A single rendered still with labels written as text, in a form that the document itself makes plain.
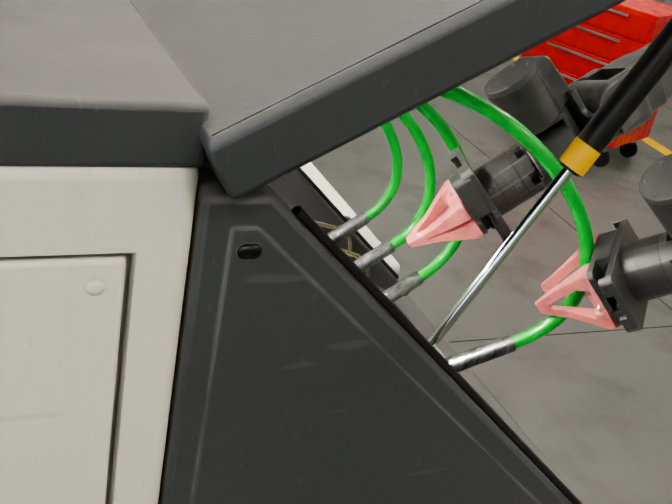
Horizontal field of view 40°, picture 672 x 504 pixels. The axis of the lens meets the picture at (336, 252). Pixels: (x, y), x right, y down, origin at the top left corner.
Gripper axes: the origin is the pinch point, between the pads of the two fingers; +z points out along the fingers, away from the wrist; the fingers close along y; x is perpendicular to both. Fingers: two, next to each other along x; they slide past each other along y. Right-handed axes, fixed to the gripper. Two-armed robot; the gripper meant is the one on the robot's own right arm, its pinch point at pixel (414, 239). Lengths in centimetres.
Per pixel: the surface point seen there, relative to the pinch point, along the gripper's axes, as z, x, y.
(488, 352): -0.7, 11.4, -9.3
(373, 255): 7.5, -15.9, -7.8
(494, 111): -13.7, 10.6, 12.7
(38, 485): 20, 46, 25
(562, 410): 10, -137, -160
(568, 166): -14.8, 34.5, 18.0
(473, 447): 0.7, 37.7, 4.6
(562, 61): -76, -388, -174
